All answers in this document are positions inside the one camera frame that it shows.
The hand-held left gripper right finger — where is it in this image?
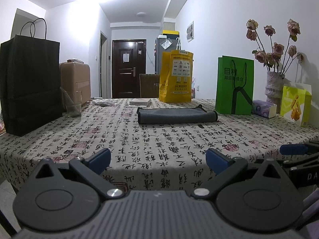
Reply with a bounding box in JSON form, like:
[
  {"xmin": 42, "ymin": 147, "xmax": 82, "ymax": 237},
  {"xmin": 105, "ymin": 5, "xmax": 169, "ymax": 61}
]
[{"xmin": 190, "ymin": 148, "xmax": 283, "ymax": 200}]

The beige suitcase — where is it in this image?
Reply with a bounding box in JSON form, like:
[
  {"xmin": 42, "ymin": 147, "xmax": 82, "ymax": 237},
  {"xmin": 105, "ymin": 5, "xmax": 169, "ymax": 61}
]
[{"xmin": 59, "ymin": 62, "xmax": 91, "ymax": 111}]

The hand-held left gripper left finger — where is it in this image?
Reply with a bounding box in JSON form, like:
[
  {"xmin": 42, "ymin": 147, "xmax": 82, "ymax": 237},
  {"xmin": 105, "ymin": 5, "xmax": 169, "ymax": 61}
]
[{"xmin": 33, "ymin": 148, "xmax": 124, "ymax": 198}]

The green paper bag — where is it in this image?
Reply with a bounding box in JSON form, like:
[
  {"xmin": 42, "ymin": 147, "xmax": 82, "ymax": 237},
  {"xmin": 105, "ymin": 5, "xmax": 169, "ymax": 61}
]
[{"xmin": 215, "ymin": 55, "xmax": 255, "ymax": 116}]

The dark brown door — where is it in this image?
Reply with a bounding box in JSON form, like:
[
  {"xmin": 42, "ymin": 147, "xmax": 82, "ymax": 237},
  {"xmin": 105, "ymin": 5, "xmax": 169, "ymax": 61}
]
[{"xmin": 111, "ymin": 39, "xmax": 147, "ymax": 99}]

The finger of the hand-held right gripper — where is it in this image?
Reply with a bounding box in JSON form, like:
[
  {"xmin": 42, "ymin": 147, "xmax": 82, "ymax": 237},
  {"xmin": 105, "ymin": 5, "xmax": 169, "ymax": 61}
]
[{"xmin": 279, "ymin": 143, "xmax": 319, "ymax": 157}]

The purple tissue pack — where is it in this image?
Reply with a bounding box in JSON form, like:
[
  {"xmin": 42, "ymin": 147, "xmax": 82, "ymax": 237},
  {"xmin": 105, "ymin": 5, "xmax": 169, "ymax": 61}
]
[{"xmin": 251, "ymin": 100, "xmax": 278, "ymax": 118}]

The black paper bag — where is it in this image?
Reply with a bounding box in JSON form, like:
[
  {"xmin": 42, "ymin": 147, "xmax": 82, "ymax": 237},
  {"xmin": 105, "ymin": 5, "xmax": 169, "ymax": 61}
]
[{"xmin": 0, "ymin": 18, "xmax": 63, "ymax": 137}]

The white flat box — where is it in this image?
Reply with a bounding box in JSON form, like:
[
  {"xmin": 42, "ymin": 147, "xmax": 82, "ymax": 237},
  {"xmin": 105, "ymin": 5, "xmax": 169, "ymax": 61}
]
[{"xmin": 129, "ymin": 99, "xmax": 151, "ymax": 106}]

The yellow paper bag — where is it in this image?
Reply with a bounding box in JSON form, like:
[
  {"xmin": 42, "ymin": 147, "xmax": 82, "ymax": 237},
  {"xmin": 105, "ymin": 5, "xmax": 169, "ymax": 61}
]
[{"xmin": 159, "ymin": 50, "xmax": 194, "ymax": 103}]

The grey pouch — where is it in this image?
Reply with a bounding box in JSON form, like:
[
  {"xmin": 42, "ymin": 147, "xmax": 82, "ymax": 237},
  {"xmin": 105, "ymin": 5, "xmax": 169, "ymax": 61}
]
[{"xmin": 136, "ymin": 105, "xmax": 219, "ymax": 125}]

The crumpled plastic wrapper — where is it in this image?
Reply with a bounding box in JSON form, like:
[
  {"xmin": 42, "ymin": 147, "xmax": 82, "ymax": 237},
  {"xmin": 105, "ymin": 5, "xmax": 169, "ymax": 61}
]
[{"xmin": 91, "ymin": 98, "xmax": 114, "ymax": 106}]

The lime white paper bag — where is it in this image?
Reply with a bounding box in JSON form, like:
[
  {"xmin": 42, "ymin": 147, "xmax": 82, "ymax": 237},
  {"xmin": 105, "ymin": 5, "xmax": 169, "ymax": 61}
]
[{"xmin": 280, "ymin": 82, "xmax": 312, "ymax": 127}]

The grey refrigerator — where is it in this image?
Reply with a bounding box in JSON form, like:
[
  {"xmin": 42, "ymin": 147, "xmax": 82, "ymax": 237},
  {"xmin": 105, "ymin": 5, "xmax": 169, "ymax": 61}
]
[{"xmin": 155, "ymin": 36, "xmax": 180, "ymax": 75}]

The clear glass cup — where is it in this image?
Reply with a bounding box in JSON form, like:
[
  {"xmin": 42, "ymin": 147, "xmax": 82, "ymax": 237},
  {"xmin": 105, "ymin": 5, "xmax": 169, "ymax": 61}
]
[{"xmin": 59, "ymin": 87, "xmax": 83, "ymax": 118}]

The vase of dried roses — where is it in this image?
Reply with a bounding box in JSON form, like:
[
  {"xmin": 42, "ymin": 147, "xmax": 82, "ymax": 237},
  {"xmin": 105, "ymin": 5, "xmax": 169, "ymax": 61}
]
[{"xmin": 246, "ymin": 18, "xmax": 304, "ymax": 104}]

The wall picture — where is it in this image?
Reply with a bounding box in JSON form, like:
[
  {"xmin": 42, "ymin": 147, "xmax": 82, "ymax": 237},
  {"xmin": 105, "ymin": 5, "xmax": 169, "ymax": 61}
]
[{"xmin": 186, "ymin": 21, "xmax": 195, "ymax": 42}]

